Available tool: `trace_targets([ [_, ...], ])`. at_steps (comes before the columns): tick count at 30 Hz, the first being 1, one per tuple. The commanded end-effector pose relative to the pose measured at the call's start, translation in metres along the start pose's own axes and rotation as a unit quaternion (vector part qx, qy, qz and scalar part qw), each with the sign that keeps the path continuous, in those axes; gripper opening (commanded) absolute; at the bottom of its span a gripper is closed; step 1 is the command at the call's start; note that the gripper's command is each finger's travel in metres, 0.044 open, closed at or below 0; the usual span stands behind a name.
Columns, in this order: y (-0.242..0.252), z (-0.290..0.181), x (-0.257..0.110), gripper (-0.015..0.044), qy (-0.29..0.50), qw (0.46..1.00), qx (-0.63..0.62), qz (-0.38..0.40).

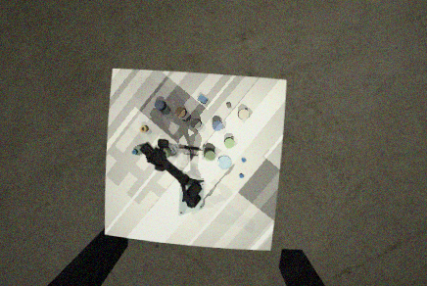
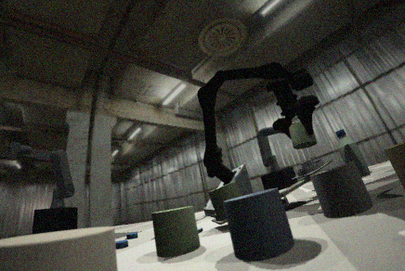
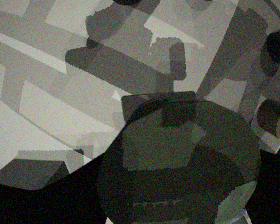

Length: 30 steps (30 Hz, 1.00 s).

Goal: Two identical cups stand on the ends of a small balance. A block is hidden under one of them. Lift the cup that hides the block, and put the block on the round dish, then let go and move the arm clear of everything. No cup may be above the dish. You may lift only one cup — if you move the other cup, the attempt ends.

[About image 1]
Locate plastic bottle with dark blue cap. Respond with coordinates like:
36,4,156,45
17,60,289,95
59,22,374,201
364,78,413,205
131,143,144,156

